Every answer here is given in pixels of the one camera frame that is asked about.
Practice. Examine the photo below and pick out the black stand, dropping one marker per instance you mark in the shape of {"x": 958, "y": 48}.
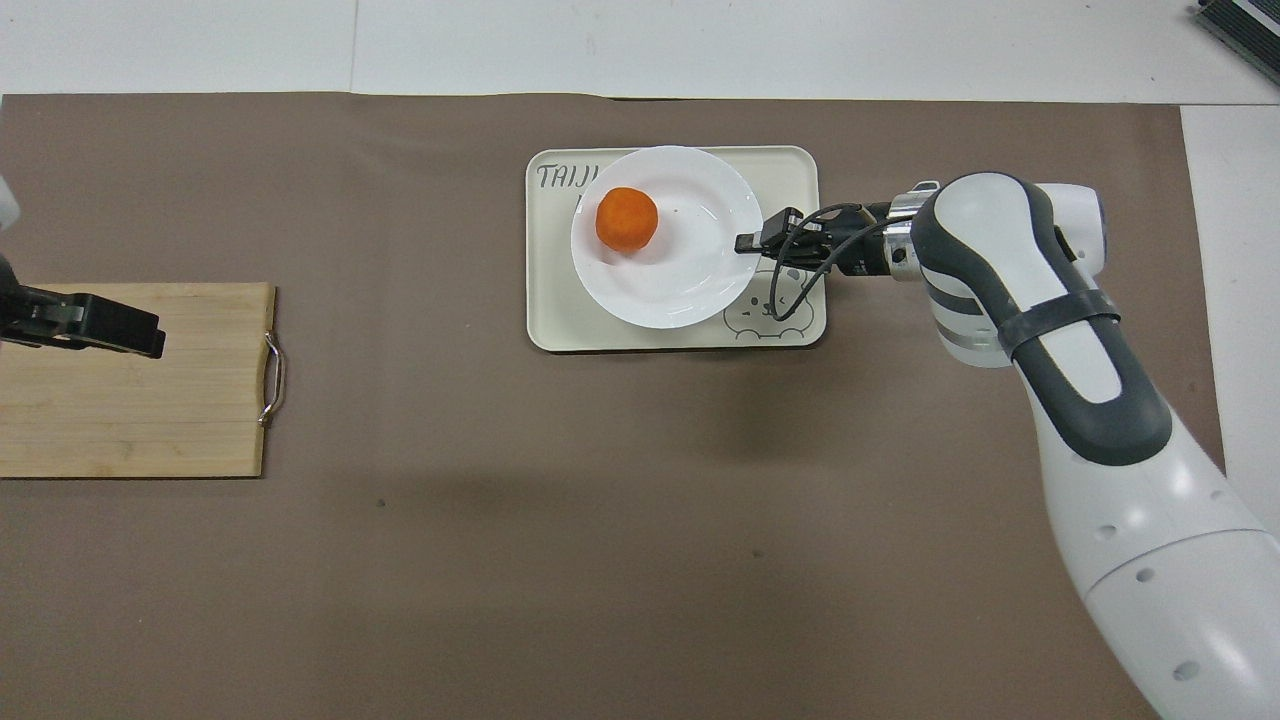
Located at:
{"x": 1245, "y": 22}

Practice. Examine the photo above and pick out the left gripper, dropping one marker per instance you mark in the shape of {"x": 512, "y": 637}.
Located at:
{"x": 30, "y": 315}

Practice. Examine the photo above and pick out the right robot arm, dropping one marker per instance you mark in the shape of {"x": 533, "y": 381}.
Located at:
{"x": 1090, "y": 400}

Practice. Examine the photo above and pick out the cream rectangular tray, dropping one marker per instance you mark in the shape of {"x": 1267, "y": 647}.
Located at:
{"x": 790, "y": 170}

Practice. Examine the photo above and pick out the white round plate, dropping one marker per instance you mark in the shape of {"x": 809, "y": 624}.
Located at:
{"x": 690, "y": 270}

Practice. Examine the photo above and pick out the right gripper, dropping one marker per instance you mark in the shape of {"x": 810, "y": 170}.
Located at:
{"x": 862, "y": 250}

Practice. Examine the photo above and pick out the wooden cutting board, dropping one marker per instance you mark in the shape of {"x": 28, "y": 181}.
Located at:
{"x": 140, "y": 420}

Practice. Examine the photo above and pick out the orange fruit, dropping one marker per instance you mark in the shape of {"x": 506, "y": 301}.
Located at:
{"x": 627, "y": 219}

